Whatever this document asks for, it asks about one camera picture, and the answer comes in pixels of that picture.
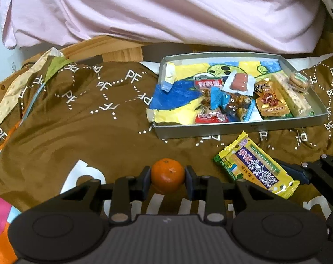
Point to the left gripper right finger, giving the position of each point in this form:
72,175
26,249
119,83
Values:
208,189

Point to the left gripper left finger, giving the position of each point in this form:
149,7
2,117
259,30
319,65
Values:
125,191

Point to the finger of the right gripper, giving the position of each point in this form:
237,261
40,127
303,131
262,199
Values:
295,171

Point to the small orange mandarin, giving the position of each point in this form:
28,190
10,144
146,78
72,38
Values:
167,175

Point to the yellow green cracker packet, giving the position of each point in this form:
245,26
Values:
244,159

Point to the rice puff bar packet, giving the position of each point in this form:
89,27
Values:
297,103

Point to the gold orange snack packet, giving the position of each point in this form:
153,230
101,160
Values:
270,102

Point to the dark dried fruit packet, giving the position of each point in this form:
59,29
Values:
235,102

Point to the light blue candy wrapper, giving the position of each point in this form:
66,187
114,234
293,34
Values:
218,98

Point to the round biscuit clear packet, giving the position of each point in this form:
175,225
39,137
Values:
299,83

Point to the red cookie snack packet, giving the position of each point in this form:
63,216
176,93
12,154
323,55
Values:
203,83

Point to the pink sausage white packet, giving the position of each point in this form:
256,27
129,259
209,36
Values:
241,83

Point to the dark blue snack packet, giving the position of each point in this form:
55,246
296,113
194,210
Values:
249,112

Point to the colourful drawing paper liner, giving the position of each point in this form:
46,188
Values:
189,93

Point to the silver metal tray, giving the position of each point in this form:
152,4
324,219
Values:
287,121

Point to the pink bed sheet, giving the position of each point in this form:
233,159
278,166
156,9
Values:
273,26

